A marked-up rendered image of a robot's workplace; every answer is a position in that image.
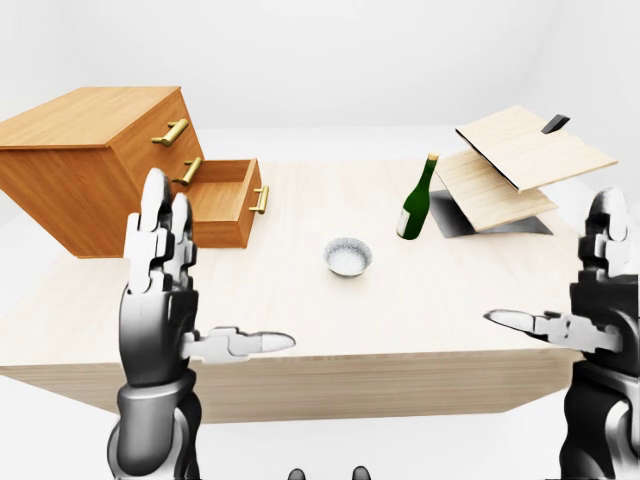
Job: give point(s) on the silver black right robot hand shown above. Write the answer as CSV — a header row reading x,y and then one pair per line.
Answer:
x,y
607,310

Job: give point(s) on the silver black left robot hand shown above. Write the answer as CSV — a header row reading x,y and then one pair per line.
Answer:
x,y
157,325

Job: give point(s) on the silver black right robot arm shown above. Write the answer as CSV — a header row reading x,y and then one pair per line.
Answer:
x,y
600,425

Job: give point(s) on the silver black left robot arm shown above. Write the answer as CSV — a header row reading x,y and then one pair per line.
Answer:
x,y
145,430

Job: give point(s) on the open wooden drawer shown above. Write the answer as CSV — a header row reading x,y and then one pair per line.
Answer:
x,y
220,210

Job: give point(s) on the wooden drawer with closed front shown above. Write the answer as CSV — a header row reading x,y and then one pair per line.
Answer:
x,y
140,137
131,185

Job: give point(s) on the wooden cabinet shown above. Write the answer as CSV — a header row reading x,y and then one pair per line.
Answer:
x,y
55,175

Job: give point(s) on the small pale wooden board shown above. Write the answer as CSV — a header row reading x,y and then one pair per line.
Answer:
x,y
492,197

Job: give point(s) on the large pale wooden board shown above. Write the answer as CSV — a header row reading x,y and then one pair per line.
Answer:
x,y
535,147

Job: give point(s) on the small black block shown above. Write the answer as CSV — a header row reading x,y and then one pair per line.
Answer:
x,y
555,124

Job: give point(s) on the patterned grey bowl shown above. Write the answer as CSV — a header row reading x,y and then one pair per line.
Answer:
x,y
347,257

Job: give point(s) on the small dark rounded shape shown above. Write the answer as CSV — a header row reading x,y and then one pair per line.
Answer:
x,y
296,475
361,473

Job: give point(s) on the green glass bottle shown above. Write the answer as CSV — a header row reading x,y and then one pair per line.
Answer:
x,y
415,210

